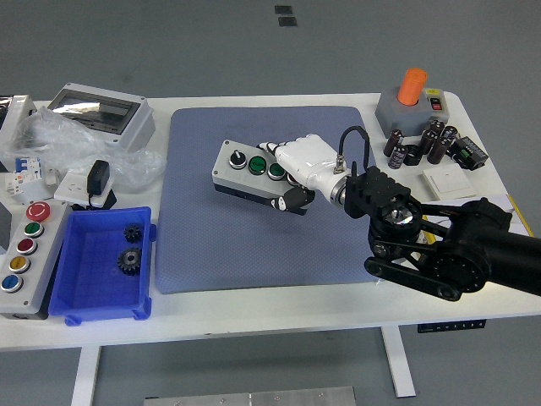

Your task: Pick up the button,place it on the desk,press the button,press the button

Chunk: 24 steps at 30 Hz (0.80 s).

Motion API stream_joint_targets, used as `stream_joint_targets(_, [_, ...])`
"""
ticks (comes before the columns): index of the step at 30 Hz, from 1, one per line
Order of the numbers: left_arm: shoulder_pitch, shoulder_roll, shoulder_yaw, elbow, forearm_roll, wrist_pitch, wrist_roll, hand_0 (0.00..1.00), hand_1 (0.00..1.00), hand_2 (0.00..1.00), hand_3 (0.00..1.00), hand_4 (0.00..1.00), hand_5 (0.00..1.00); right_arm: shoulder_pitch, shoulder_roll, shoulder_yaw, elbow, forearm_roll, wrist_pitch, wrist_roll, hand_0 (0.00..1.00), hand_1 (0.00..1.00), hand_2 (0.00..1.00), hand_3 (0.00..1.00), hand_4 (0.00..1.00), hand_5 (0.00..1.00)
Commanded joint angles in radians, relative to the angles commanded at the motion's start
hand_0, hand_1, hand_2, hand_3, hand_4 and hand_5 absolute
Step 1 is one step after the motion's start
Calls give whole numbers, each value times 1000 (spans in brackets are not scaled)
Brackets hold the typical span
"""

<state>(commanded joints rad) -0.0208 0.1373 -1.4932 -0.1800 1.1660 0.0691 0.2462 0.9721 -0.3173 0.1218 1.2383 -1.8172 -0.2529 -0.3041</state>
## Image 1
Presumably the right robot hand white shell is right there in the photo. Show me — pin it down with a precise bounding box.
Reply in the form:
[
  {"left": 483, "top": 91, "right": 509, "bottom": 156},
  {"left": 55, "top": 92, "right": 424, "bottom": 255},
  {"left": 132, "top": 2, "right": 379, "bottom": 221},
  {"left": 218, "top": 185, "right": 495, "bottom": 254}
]
[{"left": 254, "top": 133, "right": 344, "bottom": 214}]

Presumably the grey four-button control box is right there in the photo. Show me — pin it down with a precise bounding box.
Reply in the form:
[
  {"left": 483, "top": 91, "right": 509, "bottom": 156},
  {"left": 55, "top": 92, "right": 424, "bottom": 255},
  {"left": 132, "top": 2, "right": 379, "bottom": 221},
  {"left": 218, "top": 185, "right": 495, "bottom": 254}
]
[{"left": 210, "top": 139, "right": 316, "bottom": 212}]

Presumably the grey five-button control box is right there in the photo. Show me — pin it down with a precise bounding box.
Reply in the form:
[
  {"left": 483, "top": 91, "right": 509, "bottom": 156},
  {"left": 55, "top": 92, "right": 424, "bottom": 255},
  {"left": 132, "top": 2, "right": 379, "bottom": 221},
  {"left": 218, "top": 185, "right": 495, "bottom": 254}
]
[{"left": 0, "top": 200, "right": 73, "bottom": 321}]

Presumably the orange cylinder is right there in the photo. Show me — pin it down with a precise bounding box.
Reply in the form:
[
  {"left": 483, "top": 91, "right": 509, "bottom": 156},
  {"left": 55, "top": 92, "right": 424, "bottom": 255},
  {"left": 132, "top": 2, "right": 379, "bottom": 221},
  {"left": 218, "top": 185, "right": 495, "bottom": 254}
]
[{"left": 396, "top": 68, "right": 429, "bottom": 107}]

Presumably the grey-blue padded mat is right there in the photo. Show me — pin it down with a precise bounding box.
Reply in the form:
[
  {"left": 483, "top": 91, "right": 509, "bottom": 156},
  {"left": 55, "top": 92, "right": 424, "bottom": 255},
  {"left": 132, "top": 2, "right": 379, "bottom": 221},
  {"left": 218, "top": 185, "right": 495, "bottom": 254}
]
[{"left": 154, "top": 105, "right": 402, "bottom": 295}]

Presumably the black module green terminal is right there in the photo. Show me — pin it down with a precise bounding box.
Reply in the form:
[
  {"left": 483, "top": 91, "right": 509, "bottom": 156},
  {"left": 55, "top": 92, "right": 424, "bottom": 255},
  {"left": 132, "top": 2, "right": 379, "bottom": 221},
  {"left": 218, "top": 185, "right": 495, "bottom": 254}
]
[{"left": 447, "top": 134, "right": 490, "bottom": 171}]

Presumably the large black bevel gear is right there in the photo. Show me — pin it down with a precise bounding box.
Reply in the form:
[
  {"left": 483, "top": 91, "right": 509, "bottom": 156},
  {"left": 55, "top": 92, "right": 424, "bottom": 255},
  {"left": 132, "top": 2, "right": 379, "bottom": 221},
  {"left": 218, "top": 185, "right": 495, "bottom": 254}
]
[{"left": 116, "top": 247, "right": 143, "bottom": 277}]

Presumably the black power adapter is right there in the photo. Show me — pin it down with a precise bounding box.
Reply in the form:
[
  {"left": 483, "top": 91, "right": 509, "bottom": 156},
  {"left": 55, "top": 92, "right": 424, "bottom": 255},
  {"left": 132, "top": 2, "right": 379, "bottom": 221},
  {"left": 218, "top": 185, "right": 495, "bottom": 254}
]
[{"left": 86, "top": 159, "right": 111, "bottom": 198}]

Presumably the black table control panel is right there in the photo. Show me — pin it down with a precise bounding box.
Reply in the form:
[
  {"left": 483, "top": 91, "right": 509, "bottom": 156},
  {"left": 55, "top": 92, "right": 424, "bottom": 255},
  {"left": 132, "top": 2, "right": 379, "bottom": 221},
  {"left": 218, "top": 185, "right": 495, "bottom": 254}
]
[{"left": 417, "top": 320, "right": 487, "bottom": 334}]

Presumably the yellow white cardboard box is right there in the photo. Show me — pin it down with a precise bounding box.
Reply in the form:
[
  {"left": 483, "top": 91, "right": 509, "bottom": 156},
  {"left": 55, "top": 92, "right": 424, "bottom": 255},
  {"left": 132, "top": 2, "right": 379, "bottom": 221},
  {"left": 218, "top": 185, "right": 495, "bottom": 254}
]
[{"left": 412, "top": 193, "right": 534, "bottom": 266}]

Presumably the white table leg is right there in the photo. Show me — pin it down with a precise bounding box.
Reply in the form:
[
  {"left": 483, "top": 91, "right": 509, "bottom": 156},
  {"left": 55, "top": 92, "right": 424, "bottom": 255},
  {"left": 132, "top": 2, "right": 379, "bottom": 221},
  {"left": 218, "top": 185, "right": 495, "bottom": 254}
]
[
  {"left": 379, "top": 325, "right": 418, "bottom": 398},
  {"left": 70, "top": 345, "right": 102, "bottom": 406}
]

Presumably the white power socket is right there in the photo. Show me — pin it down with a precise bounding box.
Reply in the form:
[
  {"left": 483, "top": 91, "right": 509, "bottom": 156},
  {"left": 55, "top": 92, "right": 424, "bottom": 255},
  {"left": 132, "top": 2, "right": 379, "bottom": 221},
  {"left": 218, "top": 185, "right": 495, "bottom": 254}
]
[{"left": 53, "top": 168, "right": 115, "bottom": 209}]

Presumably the clear plastic bag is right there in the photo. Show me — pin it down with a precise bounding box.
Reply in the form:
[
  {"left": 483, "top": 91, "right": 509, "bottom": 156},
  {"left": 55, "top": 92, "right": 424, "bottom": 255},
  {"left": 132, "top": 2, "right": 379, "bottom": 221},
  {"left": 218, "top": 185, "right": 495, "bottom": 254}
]
[{"left": 0, "top": 105, "right": 166, "bottom": 195}]

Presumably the blue plastic bin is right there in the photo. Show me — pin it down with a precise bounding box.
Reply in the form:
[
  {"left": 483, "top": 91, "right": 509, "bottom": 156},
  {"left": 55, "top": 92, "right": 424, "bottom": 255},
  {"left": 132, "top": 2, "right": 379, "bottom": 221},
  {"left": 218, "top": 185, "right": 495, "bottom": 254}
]
[{"left": 47, "top": 206, "right": 158, "bottom": 326}]

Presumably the white blue circuit breaker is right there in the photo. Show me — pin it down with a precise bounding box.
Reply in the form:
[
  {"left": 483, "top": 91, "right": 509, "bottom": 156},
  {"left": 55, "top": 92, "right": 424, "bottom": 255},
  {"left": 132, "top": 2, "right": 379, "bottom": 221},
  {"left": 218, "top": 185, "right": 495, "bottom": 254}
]
[{"left": 3, "top": 155, "right": 46, "bottom": 198}]

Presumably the grey switch box base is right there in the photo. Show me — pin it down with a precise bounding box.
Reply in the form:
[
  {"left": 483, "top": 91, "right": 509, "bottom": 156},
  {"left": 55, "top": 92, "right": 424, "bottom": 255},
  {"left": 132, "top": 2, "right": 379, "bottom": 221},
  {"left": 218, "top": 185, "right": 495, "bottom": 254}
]
[{"left": 374, "top": 86, "right": 450, "bottom": 139}]

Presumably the white wall switch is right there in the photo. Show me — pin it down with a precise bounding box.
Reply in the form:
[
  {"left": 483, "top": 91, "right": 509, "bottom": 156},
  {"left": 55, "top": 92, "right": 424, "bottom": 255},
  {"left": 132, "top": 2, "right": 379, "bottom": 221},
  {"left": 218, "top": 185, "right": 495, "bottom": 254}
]
[{"left": 421, "top": 163, "right": 478, "bottom": 200}]

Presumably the grey enclosure with clear lid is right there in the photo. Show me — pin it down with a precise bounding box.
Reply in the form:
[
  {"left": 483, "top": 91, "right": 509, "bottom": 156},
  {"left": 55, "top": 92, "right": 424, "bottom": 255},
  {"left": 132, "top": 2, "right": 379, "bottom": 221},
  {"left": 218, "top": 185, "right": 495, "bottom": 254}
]
[{"left": 46, "top": 82, "right": 156, "bottom": 154}]

